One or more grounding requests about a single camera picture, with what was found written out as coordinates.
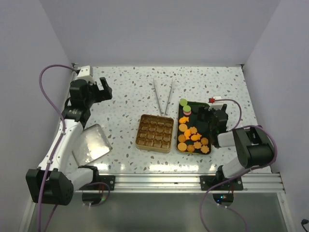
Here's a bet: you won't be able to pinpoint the fish cookie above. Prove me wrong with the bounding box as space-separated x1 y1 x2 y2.
190 133 202 142
179 116 189 124
184 129 191 140

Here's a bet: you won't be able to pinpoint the silver metal tongs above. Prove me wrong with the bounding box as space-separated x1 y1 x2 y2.
153 78 174 116

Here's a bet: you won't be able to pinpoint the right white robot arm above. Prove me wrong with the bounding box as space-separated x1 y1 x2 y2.
197 104 278 190

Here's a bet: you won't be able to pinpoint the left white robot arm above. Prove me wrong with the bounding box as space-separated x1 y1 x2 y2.
26 77 112 205

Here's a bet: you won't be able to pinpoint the green cookie tray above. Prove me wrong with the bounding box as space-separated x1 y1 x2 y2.
176 99 211 155

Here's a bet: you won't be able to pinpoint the pink macaron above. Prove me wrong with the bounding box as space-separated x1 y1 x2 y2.
183 111 192 116

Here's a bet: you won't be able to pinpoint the lower green macaron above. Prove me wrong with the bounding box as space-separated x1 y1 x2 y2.
183 105 191 113

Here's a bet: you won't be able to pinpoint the green macaron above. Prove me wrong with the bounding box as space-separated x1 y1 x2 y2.
183 105 191 113
179 99 188 107

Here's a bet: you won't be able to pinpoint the upper green macaron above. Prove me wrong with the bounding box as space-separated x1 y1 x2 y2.
179 99 188 107

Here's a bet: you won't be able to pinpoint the swirl butter cookie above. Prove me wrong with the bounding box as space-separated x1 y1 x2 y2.
187 145 195 153

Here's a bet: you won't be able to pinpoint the bottom large round cookie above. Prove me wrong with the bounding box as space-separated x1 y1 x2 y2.
177 143 187 152

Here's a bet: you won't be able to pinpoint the silver tin lid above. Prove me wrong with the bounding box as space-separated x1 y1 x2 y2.
72 124 112 166

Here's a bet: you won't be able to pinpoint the gold cookie tin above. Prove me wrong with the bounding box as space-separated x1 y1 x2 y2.
135 114 174 154

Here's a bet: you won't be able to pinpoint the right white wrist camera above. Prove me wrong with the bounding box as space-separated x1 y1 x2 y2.
209 96 224 111

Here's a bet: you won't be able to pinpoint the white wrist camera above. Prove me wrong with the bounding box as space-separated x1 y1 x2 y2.
209 96 224 111
76 66 93 82

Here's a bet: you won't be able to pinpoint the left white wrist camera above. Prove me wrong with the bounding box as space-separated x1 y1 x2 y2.
76 66 93 82

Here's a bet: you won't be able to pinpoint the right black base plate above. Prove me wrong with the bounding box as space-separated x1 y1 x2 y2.
199 175 244 191

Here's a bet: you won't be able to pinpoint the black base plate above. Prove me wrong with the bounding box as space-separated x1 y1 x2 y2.
199 175 244 191
98 175 115 191

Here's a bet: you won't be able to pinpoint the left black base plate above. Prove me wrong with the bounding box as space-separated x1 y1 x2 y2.
98 175 115 191

